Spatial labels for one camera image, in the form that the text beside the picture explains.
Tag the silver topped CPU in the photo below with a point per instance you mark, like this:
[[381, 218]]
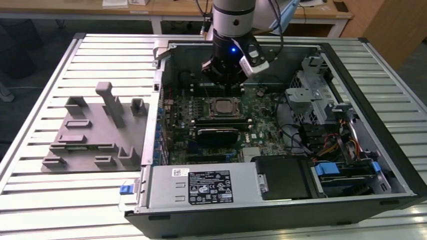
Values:
[[223, 106]]

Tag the CPU socket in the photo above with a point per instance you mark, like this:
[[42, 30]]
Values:
[[222, 117]]

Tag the black RAM slot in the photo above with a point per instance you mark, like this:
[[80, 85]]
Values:
[[222, 123], [217, 93], [222, 120], [222, 128], [217, 88]]

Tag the green motherboard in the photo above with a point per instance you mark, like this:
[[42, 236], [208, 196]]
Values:
[[267, 117]]

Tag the black graphics card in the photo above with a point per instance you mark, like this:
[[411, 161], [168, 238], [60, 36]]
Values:
[[217, 138]]

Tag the silver metal drive cage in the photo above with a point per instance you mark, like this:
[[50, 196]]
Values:
[[311, 83]]

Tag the pale blue teach pendant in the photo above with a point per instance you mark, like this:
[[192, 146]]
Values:
[[286, 15]]

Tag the silver chipset heatsink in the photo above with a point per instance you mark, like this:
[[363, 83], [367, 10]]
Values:
[[251, 153]]

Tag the small white box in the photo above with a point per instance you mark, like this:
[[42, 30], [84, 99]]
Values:
[[138, 2]]

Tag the white paper sheet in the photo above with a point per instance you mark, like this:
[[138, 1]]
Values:
[[115, 3]]

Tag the black phone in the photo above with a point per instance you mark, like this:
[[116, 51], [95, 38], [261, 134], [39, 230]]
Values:
[[341, 6]]

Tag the grey parts rack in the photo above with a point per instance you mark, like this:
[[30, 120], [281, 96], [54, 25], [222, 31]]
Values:
[[100, 140]]

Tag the silver power supply unit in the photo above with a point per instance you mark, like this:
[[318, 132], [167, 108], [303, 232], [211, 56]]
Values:
[[160, 185]]

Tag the blue disk carrier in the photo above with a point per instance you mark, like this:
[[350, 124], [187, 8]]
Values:
[[325, 170]]

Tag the wooden desk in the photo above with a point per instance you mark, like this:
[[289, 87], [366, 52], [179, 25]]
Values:
[[67, 11]]

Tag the green RAM stick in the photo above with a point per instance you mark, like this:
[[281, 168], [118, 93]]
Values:
[[82, 148]]

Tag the wooden cabinet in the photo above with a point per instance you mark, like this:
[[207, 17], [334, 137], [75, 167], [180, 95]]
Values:
[[394, 30]]

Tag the blue case latch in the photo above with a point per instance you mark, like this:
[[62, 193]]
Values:
[[126, 189]]

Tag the blue plastic tab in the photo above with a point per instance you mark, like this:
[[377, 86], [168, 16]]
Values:
[[377, 167]]

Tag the dark office chair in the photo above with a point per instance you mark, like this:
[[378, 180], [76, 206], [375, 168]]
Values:
[[20, 45]]

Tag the black PC case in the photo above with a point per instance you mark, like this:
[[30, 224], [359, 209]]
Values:
[[267, 220]]

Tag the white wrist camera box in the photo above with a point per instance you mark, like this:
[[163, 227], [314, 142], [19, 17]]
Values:
[[255, 66]]

